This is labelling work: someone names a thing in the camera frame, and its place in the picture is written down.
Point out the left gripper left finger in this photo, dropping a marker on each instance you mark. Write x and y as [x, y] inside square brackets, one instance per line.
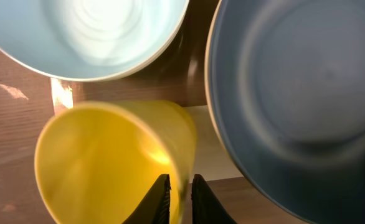
[155, 205]

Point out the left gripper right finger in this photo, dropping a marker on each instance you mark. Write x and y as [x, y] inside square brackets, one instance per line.
[206, 208]

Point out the yellow plastic cup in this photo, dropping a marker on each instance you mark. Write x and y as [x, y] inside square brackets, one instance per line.
[95, 162]

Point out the light blue plastic bowl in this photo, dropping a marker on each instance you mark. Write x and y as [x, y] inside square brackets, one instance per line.
[88, 40]

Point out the clear plastic storage container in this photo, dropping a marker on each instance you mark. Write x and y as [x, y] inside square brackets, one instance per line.
[28, 100]

